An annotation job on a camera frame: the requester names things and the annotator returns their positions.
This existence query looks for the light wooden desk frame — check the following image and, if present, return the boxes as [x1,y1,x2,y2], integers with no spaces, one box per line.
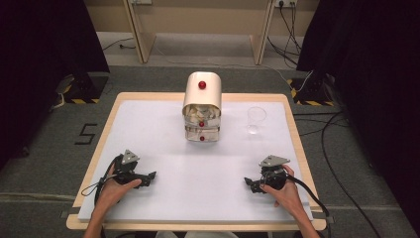
[122,0,276,66]

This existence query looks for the person's left hand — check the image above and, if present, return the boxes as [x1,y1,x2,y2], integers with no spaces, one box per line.
[93,163,143,217]

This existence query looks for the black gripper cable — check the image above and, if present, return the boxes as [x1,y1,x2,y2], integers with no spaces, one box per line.
[80,154,121,207]
[286,174,332,238]

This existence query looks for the black curtain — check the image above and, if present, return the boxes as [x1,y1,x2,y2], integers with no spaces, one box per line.
[295,0,420,229]
[0,0,111,172]

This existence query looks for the black stand base striped tape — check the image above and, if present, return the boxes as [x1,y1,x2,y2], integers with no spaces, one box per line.
[286,72,335,107]
[54,71,110,105]

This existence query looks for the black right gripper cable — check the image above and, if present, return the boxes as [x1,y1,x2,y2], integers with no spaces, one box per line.
[286,174,332,238]

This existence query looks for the person's right hand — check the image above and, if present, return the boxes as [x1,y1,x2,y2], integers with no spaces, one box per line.
[259,164,307,216]

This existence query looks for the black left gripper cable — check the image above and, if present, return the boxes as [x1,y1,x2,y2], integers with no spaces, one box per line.
[80,154,121,207]

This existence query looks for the long black floor cable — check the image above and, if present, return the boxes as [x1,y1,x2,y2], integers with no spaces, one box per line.
[291,110,384,238]

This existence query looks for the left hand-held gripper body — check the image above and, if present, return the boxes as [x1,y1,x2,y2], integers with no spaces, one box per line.
[113,149,149,189]

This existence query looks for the bundle of black wall cables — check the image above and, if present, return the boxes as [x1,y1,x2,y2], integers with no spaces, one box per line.
[266,1,303,67]

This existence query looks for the white table mat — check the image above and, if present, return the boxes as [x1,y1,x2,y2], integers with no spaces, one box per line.
[77,99,314,223]

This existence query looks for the clear glass cup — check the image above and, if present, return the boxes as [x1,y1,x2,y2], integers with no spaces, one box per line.
[246,105,268,135]

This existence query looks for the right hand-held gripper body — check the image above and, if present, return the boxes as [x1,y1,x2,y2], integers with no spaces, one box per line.
[258,154,291,191]

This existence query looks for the white drawer cabinet red knobs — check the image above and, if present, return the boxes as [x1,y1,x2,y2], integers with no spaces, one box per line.
[181,70,223,143]

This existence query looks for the black floor cable with plug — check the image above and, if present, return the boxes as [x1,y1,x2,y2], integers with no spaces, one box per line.
[101,37,137,53]

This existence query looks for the person's light clothing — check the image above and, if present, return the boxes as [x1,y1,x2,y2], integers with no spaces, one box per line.
[155,230,239,238]

